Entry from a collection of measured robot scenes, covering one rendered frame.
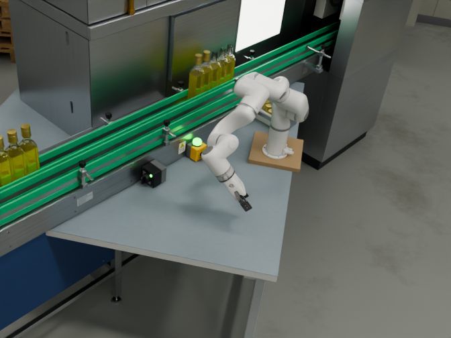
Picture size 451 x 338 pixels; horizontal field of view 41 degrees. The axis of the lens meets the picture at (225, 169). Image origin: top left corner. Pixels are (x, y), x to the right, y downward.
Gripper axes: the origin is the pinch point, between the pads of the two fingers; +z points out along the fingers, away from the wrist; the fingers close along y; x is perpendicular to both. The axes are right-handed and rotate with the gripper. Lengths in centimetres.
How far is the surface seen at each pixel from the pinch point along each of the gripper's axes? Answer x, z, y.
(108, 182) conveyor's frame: 47, -31, 21
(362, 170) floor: -50, 120, 154
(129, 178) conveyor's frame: 41, -23, 29
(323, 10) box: -80, 7, 161
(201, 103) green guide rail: 2, -19, 70
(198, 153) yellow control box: 14, -7, 48
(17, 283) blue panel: 96, -24, -3
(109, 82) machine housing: 29, -57, 56
